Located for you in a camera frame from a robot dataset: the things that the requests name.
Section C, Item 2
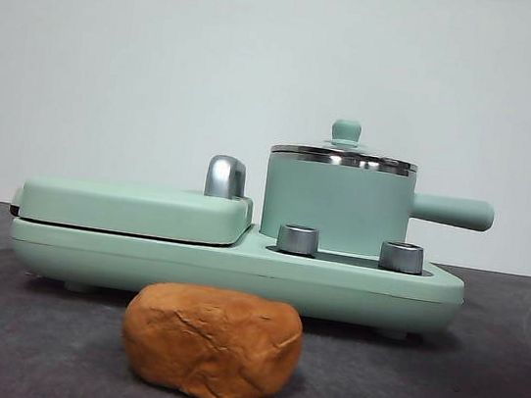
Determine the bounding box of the glass lid with green knob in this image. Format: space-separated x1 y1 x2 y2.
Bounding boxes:
270 109 423 175

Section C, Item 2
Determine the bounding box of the mint green breakfast machine base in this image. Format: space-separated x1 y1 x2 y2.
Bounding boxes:
3 189 471 347

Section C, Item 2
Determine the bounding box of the brown potato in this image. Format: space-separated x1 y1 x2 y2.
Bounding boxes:
114 275 309 398

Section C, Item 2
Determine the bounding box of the mint green pot with handle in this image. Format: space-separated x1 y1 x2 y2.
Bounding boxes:
257 142 502 274

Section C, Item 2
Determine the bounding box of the silver control knob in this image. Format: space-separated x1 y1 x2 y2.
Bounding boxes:
377 239 427 275
275 222 320 258

